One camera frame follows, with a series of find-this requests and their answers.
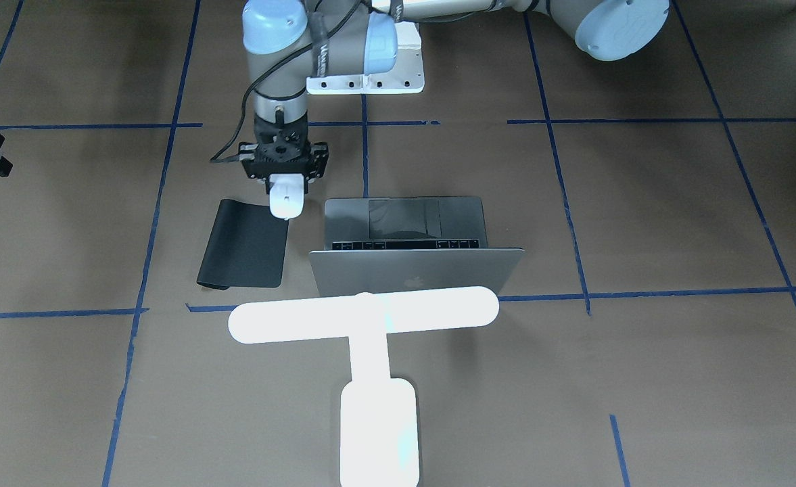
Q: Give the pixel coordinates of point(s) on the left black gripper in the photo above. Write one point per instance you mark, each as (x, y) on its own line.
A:
(319, 161)

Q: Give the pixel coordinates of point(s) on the white computer mouse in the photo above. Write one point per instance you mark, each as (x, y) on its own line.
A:
(286, 195)

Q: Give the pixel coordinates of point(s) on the black mouse pad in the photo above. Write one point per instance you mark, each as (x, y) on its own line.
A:
(246, 248)

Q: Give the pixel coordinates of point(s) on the grey laptop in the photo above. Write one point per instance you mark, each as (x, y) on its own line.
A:
(382, 245)

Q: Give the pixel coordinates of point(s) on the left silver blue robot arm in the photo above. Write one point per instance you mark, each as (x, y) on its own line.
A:
(289, 42)

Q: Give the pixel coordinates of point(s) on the white desk lamp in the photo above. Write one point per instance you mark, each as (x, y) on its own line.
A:
(379, 435)

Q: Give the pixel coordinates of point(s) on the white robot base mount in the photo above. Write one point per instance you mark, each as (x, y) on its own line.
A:
(394, 67)

